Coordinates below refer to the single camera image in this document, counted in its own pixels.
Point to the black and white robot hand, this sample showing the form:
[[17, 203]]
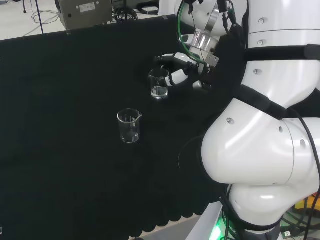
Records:
[[200, 72]]

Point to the clear glass beaker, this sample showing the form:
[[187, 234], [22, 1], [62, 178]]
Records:
[[128, 136], [159, 94]]

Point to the white cabinet panel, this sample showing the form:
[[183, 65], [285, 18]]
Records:
[[166, 7]]

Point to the thick black tripod pole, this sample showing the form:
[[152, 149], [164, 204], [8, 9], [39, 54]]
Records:
[[125, 10]]

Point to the gray metal cabinet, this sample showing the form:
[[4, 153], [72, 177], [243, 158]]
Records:
[[85, 15]]

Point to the black bench cloth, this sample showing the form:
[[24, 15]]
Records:
[[62, 125]]

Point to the thin black tripod pole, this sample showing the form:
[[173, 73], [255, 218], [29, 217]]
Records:
[[39, 17]]

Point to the yellow stop button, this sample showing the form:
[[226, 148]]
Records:
[[310, 202]]

